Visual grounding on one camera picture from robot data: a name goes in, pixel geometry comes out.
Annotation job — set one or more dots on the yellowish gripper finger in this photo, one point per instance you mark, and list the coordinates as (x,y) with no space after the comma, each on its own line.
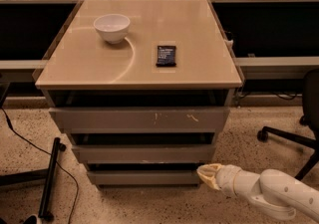
(207,173)

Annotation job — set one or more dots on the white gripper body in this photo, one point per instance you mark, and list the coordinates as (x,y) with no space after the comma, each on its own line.
(228,178)

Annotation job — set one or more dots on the grey drawer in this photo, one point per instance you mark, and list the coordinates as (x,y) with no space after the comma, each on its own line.
(160,153)
(139,120)
(137,178)

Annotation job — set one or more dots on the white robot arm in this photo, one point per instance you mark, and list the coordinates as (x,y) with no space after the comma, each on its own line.
(272,192)

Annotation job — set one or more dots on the grey bottom drawer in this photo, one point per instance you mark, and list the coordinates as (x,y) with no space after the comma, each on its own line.
(137,178)

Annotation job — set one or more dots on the grey drawer cabinet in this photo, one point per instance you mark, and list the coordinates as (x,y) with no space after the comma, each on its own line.
(87,72)

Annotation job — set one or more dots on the grey top drawer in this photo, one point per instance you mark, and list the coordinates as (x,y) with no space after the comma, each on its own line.
(139,120)

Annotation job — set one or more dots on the black office chair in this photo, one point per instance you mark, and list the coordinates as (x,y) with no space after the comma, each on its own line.
(310,118)

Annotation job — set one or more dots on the black rolling stand base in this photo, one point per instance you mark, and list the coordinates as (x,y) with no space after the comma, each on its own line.
(47,175)

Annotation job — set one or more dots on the white ceramic bowl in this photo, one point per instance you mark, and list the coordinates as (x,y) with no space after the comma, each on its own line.
(112,28)

